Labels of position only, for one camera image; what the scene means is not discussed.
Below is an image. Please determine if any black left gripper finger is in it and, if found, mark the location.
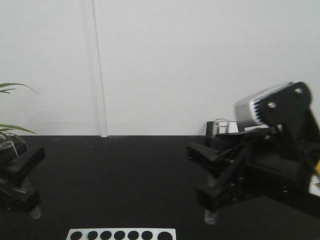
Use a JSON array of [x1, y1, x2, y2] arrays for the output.
[[0, 183, 41, 213], [6, 146, 45, 180]]

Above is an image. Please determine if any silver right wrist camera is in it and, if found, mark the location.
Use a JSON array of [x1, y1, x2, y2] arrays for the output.
[[234, 81, 312, 128]]

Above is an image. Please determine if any clear glass test tube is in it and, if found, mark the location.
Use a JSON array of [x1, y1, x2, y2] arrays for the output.
[[204, 118, 230, 225], [0, 140, 45, 219]]

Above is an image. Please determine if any white test tube rack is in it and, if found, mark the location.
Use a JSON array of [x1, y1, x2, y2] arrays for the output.
[[65, 227, 177, 240]]

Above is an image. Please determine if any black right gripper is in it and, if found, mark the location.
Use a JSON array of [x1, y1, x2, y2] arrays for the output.
[[186, 109, 320, 218]]

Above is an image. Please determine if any black white power outlet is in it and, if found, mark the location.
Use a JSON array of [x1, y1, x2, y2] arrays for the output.
[[205, 118, 270, 146]]

